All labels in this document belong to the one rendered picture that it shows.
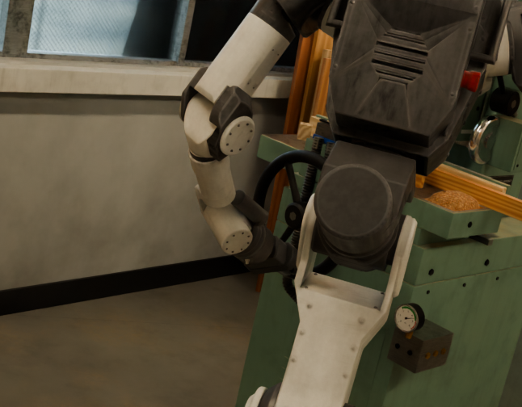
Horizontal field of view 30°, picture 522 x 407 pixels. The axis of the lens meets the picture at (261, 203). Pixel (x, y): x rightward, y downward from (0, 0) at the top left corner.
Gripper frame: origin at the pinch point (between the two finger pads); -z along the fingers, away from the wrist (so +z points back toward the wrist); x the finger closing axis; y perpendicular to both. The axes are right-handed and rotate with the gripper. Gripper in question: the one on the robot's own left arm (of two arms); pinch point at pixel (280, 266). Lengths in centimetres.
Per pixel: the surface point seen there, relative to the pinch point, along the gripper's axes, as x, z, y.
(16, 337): -125, -50, 11
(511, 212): 43, -25, 18
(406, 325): 20.9, -19.9, -8.0
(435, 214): 29.6, -13.3, 14.2
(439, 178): 25.9, -24.8, 29.5
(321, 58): -56, -107, 139
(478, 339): 23, -62, 3
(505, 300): 29, -64, 14
